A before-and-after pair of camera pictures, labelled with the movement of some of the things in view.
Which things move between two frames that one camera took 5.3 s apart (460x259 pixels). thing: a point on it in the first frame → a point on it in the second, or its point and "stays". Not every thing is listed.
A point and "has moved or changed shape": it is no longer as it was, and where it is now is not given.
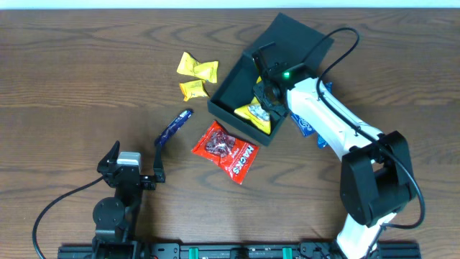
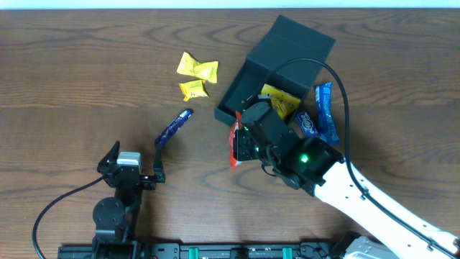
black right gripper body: [278, 111] → [249, 150]
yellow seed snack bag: [256, 114] has moved or changed shape
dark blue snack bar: [174, 126] stays
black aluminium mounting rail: [315, 250] stays
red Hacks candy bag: [231, 156] → [236, 126]
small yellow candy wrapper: [191, 89] stays
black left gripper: [142, 178] stays
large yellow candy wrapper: [205, 70] stays
